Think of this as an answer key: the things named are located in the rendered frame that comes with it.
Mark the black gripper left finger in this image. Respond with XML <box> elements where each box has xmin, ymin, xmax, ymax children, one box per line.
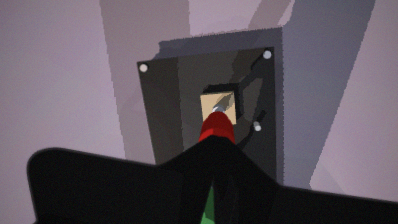
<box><xmin>27</xmin><ymin>135</ymin><xmax>219</xmax><ymax>224</ymax></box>

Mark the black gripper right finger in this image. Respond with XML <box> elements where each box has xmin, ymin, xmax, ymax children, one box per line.
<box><xmin>213</xmin><ymin>136</ymin><xmax>398</xmax><ymax>224</ymax></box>

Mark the black rectangular circuit board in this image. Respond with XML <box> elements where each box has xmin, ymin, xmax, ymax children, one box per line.
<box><xmin>137</xmin><ymin>47</ymin><xmax>277</xmax><ymax>182</ymax></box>

